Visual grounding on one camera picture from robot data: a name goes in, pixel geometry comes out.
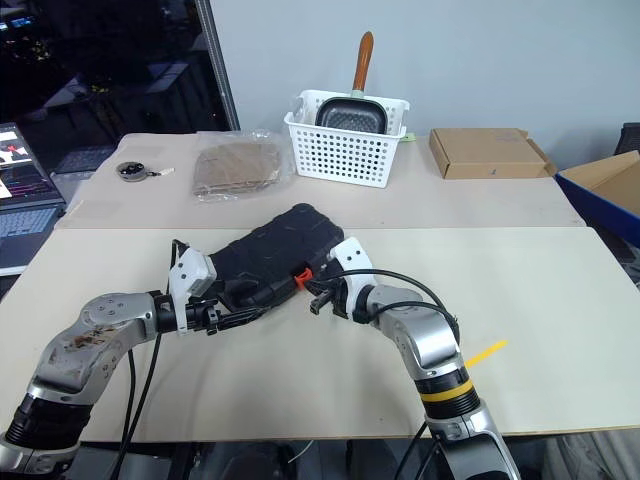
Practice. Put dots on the dark rounded shape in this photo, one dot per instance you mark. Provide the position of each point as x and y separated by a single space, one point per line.
250 462

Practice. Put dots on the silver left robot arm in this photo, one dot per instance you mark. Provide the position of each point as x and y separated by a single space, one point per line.
100 325

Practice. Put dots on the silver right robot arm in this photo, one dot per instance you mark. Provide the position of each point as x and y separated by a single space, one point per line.
425 335

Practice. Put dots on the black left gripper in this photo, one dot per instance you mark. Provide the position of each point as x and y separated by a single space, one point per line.
204 317

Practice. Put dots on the open grey laptop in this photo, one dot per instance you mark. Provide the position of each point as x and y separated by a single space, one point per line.
22 220

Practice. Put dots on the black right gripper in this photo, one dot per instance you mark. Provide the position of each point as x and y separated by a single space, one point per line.
339 297

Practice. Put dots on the black plastic tool case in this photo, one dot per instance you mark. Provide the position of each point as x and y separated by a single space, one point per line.
285 245

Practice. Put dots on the grey metal window post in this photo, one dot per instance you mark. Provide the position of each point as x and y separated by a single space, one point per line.
215 65

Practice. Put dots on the flat brown cardboard box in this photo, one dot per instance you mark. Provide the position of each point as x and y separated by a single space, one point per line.
485 152

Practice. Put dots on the dark keyboard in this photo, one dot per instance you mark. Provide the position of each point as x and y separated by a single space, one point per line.
82 160

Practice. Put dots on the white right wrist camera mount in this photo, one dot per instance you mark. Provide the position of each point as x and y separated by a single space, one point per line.
352 260

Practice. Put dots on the clear bag of brown mats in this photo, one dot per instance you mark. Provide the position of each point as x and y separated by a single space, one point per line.
235 167

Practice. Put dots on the yellow tape strip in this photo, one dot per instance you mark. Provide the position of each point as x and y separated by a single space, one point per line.
486 354

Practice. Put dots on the small green tag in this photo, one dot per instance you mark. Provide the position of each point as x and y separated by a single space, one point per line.
410 137

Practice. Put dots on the white perforated plastic basket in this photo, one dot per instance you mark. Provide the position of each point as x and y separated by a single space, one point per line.
345 155

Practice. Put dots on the blue box with cardboard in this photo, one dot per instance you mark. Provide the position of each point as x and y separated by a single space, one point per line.
600 200

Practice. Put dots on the black chair back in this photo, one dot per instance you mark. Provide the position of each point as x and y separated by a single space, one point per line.
631 139

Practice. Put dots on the round black metal gadget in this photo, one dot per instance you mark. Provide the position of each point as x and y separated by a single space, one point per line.
132 171

